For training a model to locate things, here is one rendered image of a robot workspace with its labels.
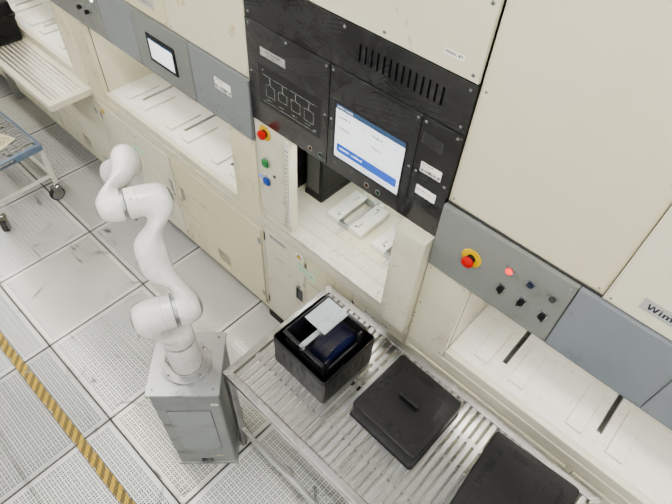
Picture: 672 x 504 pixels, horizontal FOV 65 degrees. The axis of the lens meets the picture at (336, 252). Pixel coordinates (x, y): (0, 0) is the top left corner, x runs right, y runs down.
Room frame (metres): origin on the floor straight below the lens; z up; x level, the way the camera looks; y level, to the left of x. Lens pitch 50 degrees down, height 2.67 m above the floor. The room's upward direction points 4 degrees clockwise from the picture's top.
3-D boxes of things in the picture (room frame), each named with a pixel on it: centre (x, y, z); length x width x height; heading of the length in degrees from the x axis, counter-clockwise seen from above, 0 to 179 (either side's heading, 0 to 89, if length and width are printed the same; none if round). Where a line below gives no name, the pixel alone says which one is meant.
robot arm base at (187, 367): (0.97, 0.55, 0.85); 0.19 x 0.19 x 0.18
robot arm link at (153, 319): (0.96, 0.58, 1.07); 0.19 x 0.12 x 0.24; 115
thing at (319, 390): (1.03, 0.02, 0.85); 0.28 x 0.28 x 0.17; 49
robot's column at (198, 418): (0.97, 0.55, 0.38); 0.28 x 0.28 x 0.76; 5
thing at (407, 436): (0.83, -0.30, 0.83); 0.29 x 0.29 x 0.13; 49
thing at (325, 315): (1.03, 0.02, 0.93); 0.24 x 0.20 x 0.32; 139
